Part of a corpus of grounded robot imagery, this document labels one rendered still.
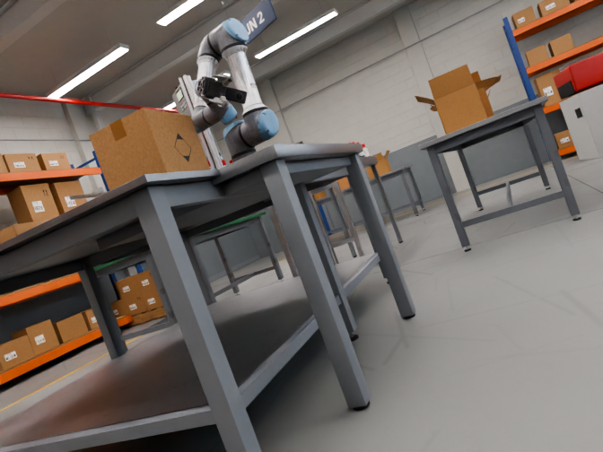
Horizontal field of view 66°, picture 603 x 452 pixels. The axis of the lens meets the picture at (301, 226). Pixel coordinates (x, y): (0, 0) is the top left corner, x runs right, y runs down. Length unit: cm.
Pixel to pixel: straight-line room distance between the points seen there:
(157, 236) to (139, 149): 51
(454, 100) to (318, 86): 719
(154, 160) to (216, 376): 75
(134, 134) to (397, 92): 842
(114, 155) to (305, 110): 881
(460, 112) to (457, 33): 657
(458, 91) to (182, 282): 249
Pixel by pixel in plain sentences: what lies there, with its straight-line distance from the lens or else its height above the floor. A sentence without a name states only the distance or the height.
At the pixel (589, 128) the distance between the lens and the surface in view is 692.
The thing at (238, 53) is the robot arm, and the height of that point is 135.
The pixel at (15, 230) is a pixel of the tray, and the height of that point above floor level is 85.
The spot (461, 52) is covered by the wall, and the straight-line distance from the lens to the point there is 972.
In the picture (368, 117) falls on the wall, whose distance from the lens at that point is 990.
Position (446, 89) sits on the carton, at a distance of 329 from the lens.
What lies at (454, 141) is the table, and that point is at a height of 72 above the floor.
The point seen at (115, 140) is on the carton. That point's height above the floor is 106.
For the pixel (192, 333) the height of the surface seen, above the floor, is 43.
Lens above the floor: 61
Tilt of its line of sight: 1 degrees down
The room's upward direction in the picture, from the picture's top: 20 degrees counter-clockwise
